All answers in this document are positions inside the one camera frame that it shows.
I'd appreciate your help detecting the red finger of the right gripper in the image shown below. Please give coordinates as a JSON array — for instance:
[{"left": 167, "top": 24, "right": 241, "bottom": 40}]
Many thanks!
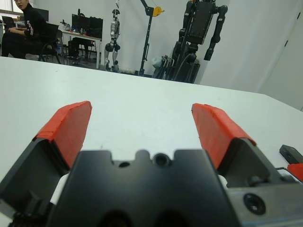
[{"left": 286, "top": 163, "right": 303, "bottom": 183}]

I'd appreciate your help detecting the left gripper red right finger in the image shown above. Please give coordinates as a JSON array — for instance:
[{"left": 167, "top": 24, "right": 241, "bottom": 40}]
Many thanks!
[{"left": 191, "top": 103, "right": 289, "bottom": 189}]

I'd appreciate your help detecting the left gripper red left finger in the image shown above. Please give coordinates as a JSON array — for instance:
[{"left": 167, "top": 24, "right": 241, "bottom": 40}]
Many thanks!
[{"left": 0, "top": 101, "right": 93, "bottom": 219}]

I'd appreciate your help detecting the black monitor on arm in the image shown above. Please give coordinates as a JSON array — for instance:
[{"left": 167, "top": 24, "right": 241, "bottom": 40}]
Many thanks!
[{"left": 71, "top": 9, "right": 90, "bottom": 36}]

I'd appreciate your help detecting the black folded tripod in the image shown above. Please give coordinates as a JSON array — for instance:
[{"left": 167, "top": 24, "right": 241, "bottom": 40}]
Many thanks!
[{"left": 160, "top": 54, "right": 176, "bottom": 80}]

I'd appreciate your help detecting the white desk with monitors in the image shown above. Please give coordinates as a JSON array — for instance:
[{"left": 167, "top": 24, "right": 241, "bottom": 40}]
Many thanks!
[{"left": 60, "top": 29, "right": 102, "bottom": 69}]

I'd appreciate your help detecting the seated person behind desk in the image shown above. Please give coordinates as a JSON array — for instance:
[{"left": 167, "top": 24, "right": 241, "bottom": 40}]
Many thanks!
[{"left": 68, "top": 37, "right": 95, "bottom": 65}]

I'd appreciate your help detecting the pale plastic bag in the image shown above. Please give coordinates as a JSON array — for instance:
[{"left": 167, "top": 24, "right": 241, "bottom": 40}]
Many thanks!
[{"left": 151, "top": 56, "right": 164, "bottom": 69}]

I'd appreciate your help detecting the black office chair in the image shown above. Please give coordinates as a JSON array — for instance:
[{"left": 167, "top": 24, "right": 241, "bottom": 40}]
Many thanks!
[{"left": 37, "top": 23, "right": 62, "bottom": 64}]

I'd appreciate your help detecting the person in black sweater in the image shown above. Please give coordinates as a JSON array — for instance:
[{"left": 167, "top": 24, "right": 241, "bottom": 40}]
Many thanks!
[{"left": 1, "top": 0, "right": 48, "bottom": 59}]

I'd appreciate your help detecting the large black humanoid robot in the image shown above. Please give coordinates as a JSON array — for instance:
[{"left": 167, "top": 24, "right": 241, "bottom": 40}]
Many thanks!
[{"left": 171, "top": 0, "right": 229, "bottom": 84}]

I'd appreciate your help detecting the black desk monitor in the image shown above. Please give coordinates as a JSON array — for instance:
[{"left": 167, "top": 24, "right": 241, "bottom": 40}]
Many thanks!
[{"left": 89, "top": 17, "right": 104, "bottom": 30}]

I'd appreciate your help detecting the white humanoid robot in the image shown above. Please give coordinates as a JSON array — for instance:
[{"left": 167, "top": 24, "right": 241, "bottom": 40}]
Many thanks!
[{"left": 104, "top": 1, "right": 122, "bottom": 71}]

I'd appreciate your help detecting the black hoist stand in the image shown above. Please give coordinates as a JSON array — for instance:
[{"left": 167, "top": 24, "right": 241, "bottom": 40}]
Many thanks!
[{"left": 138, "top": 0, "right": 166, "bottom": 77}]

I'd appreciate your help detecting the small dark monitor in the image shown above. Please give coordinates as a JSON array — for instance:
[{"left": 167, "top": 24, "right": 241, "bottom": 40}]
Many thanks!
[{"left": 39, "top": 9, "right": 49, "bottom": 23}]

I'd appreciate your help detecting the black laptop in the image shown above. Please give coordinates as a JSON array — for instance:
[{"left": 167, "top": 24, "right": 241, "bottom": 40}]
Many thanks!
[{"left": 1, "top": 16, "right": 16, "bottom": 29}]

